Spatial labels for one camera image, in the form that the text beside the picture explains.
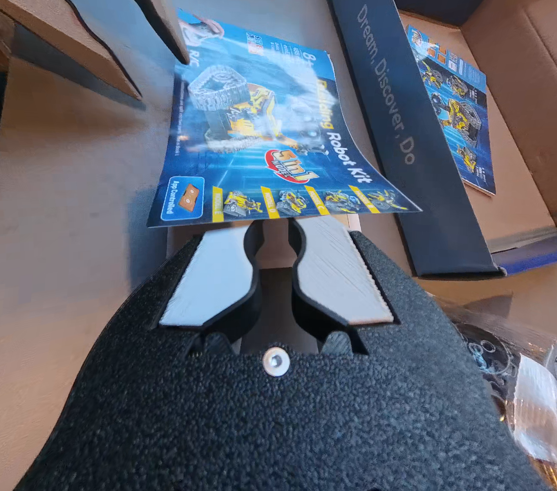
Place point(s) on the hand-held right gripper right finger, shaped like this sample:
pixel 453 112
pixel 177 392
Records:
pixel 343 277

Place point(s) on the grey desk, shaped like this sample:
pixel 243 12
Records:
pixel 87 203

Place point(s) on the blue cardboard box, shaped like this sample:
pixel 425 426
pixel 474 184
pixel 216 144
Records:
pixel 391 107

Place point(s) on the thin blue printed leaflet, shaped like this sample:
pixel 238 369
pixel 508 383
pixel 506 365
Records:
pixel 457 107

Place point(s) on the clear bag dark wheels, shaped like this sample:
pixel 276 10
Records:
pixel 491 360

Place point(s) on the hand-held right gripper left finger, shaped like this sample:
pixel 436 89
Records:
pixel 213 277

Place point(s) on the blue-cover instruction booklet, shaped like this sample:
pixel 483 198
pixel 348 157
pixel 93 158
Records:
pixel 261 129

